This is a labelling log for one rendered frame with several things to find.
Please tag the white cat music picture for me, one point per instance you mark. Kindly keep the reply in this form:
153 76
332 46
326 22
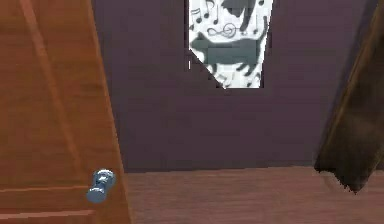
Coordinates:
230 43

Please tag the silver round door knob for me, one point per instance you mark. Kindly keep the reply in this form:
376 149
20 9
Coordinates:
101 185

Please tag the orange wooden room door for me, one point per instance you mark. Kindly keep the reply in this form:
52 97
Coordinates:
50 100

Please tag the dark brown wooden cupboard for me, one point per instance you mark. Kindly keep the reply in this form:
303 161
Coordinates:
358 133

